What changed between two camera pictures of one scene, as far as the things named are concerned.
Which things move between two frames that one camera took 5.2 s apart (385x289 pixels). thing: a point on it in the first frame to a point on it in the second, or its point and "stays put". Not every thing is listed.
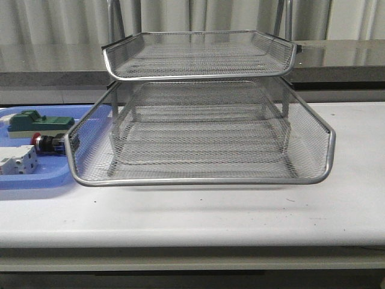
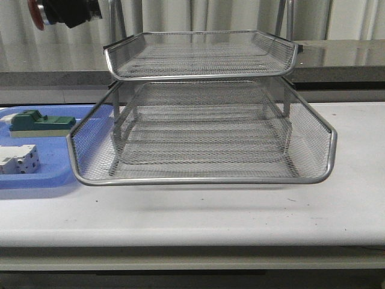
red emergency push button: x=45 y=144 to x=36 y=14
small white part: x=6 y=119 stays put
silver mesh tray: x=169 y=55 stays put
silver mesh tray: x=200 y=131 stays put
